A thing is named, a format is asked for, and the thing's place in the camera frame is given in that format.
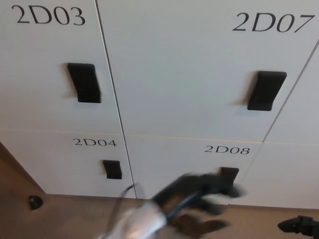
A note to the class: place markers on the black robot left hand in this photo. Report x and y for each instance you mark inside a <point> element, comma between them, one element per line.
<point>194,186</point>

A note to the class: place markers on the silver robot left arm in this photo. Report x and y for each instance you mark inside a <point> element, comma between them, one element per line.
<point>139,224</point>

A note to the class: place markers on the white locker door 2D04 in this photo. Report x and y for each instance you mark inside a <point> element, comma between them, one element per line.
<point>62,169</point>

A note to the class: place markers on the white locker door 2D07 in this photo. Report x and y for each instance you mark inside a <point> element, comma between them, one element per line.
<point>187,74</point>

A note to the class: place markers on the tall unlabelled white locker door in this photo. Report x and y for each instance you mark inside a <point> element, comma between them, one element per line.
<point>299,99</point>

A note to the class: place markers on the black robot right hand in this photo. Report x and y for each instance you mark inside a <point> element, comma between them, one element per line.
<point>299,225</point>

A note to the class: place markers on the white locker door 2D03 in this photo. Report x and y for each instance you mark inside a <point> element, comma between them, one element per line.
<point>37,74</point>

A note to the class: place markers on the black floor door stopper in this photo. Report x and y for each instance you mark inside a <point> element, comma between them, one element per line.
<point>35,202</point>

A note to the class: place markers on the white locker door 2D08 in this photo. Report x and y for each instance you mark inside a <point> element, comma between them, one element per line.
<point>169,161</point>

